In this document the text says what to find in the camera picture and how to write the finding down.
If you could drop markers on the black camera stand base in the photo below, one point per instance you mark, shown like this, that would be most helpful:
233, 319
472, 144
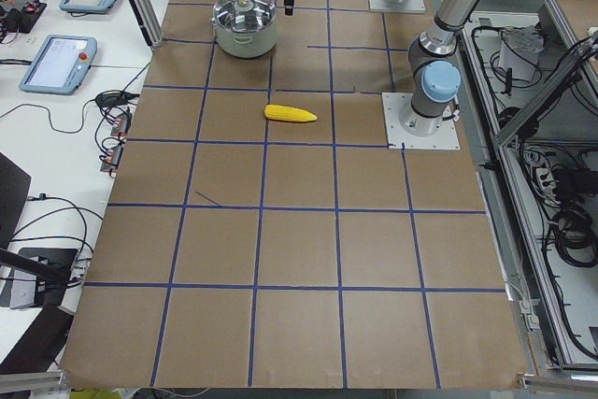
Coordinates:
37, 276

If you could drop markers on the pale green metal pot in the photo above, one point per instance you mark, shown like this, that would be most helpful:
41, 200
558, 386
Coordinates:
249, 45

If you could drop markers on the yellow corn cob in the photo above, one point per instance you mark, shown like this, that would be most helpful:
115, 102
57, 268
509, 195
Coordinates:
275, 112

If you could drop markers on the glass pot lid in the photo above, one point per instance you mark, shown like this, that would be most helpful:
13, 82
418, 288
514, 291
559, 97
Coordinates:
244, 16

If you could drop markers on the near blue teach pendant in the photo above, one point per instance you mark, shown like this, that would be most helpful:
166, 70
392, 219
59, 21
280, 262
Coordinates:
60, 65

